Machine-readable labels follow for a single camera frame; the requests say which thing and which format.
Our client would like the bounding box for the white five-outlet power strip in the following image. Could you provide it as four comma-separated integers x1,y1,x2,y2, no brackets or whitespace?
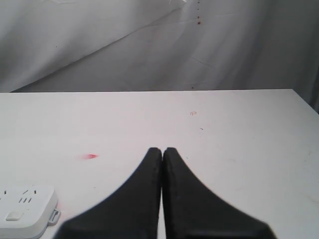
0,185,61,239

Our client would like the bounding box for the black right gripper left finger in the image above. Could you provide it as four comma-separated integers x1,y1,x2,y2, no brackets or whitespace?
54,147,162,239

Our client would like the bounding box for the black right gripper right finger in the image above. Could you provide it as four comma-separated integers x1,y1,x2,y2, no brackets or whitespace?
162,147,276,239

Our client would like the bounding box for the white backdrop cloth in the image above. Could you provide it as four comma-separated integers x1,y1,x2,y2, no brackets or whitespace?
0,0,319,110

